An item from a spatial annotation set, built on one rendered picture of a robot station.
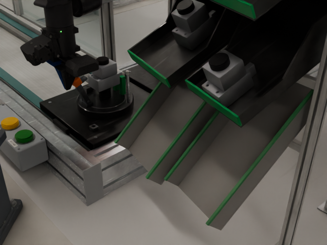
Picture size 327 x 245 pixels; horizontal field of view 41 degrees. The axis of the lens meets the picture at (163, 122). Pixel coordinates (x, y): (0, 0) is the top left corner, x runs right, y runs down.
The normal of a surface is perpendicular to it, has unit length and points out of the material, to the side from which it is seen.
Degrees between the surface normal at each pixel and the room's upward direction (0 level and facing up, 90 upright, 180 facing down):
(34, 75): 0
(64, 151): 0
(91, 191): 90
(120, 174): 90
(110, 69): 90
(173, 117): 45
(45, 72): 0
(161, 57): 25
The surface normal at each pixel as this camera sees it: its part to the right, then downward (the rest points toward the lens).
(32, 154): 0.67, 0.42
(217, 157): -0.59, -0.38
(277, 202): 0.01, -0.83
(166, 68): -0.35, -0.63
